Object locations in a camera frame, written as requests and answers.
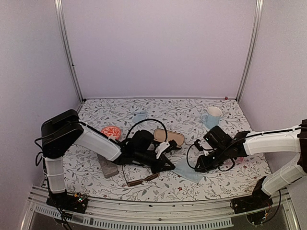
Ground left aluminium frame post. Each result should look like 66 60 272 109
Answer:
54 0 84 103

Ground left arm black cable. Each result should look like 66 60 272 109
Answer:
126 118 168 144

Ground light blue mug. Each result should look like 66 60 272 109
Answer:
201 106 222 129

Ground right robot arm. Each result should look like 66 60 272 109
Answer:
194 120 307 209

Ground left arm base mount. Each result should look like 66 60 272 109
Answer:
46 191 88 214

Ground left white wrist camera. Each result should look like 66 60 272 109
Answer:
155 140 177 159

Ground red patterned bowl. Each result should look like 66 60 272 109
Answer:
101 126 121 140

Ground front aluminium rail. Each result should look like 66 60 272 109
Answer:
21 186 304 230

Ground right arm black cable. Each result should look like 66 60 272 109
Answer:
186 141 237 172

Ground blue cleaning cloth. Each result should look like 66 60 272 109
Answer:
172 159 203 184

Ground black glasses case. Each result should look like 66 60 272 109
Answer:
153 128 185 150

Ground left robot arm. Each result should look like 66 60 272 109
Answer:
35 109 176 208

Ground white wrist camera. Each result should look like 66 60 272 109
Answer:
155 140 177 159
194 139 210 152

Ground grey glasses case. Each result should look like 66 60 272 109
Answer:
97 155 119 179

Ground floral tablecloth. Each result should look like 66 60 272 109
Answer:
64 99 271 202

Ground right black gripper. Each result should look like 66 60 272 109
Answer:
195 146 229 173

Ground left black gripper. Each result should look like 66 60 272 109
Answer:
134 150 176 174

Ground pink sunglasses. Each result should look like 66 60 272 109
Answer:
232 157 244 164

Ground right aluminium frame post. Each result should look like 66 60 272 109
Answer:
236 0 264 104

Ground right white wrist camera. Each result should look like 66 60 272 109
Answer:
194 139 210 152

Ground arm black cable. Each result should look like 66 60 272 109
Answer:
186 141 237 172
126 118 168 144

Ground brown sunglasses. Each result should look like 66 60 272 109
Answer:
122 166 160 187

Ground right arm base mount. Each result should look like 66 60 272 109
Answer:
230 188 273 225

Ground aluminium frame post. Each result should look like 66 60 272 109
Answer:
236 0 264 104
54 0 84 103

